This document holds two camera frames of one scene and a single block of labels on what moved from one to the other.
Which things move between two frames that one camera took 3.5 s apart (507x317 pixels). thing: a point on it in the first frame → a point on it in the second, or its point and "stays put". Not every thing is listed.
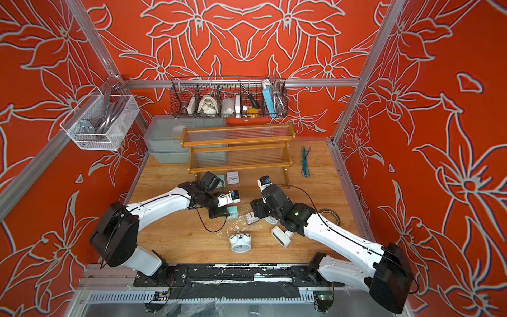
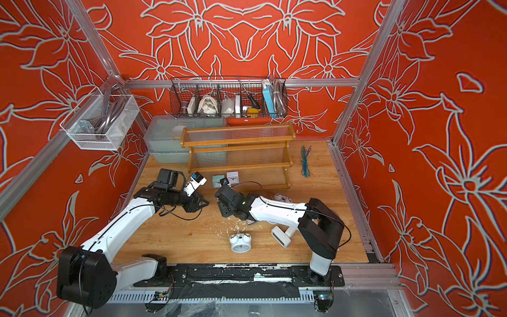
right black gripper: (257, 207) → (223, 209)
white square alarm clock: (232, 177) stays put
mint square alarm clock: (221, 183) stays put
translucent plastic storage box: (163, 136) stays put
